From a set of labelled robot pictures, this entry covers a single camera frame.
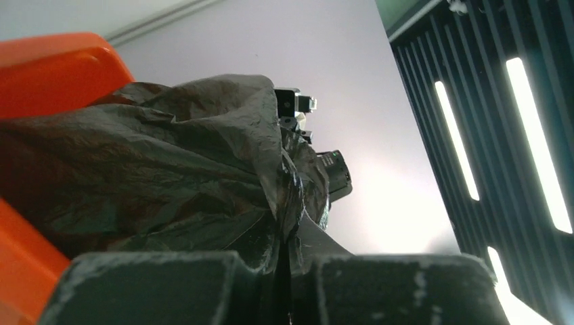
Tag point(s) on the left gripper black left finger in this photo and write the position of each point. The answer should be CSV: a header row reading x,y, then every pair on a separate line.
x,y
160,287

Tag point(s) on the grey wall corner strip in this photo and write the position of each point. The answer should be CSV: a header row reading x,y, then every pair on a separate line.
x,y
158,20

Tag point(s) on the ceiling light panel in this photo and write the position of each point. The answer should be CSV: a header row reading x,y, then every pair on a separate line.
x,y
490,84

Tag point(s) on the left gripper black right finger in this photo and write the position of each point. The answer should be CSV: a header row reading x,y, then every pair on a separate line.
x,y
329,285

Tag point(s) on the orange plastic trash bin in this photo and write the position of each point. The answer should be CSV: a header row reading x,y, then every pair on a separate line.
x,y
45,75

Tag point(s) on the black plastic trash bag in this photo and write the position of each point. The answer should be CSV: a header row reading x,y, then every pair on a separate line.
x,y
192,167

